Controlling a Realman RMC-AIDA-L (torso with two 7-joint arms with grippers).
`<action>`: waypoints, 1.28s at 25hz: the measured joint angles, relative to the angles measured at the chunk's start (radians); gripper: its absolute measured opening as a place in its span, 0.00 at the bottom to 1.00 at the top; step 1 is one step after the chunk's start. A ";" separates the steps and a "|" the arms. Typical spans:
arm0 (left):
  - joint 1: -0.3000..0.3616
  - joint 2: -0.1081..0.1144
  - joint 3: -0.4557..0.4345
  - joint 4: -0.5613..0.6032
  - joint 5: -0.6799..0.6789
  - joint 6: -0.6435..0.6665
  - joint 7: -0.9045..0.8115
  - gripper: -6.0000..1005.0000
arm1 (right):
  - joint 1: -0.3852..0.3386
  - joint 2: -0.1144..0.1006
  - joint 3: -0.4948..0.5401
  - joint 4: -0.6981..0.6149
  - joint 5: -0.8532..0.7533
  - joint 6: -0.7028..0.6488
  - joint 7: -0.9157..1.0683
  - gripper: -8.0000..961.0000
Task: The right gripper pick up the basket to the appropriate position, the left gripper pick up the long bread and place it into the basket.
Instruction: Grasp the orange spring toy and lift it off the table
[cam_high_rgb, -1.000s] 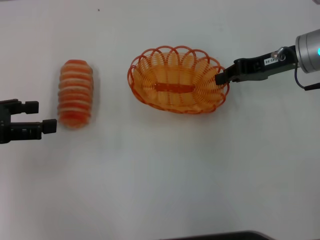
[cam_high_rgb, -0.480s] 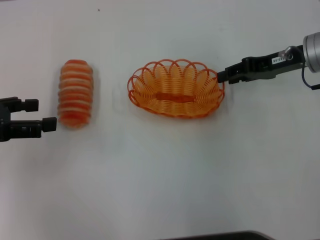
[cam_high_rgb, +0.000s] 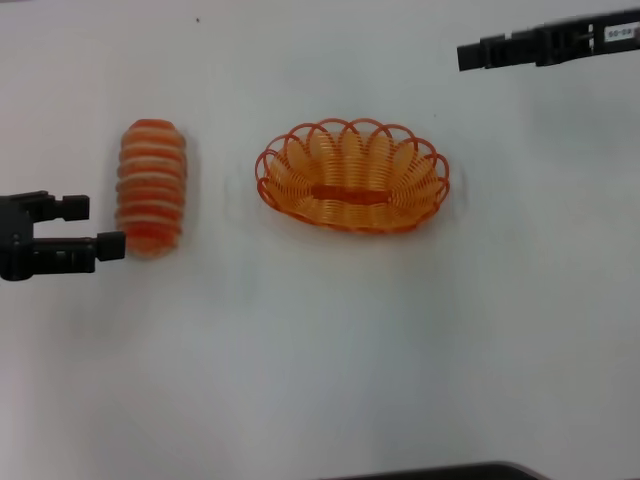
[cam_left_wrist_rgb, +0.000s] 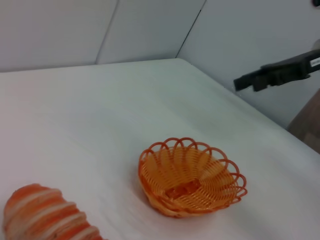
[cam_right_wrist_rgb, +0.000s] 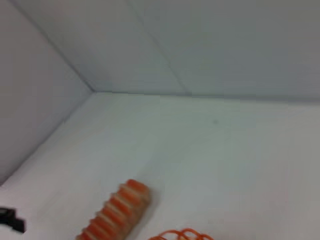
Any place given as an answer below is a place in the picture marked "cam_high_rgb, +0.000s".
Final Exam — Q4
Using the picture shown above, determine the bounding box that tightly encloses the orange woven plastic basket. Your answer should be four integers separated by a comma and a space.
254, 117, 451, 236

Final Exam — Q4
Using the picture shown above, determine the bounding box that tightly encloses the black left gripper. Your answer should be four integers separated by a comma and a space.
0, 189, 127, 283

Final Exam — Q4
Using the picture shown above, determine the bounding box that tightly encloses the dark rounded robot base edge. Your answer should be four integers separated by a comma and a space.
339, 460, 542, 480

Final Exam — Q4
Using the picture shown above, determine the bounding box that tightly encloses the sliced orange toy bread loaf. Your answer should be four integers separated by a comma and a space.
115, 118, 189, 262

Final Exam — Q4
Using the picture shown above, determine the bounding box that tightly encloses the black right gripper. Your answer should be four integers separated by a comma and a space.
456, 6, 640, 73

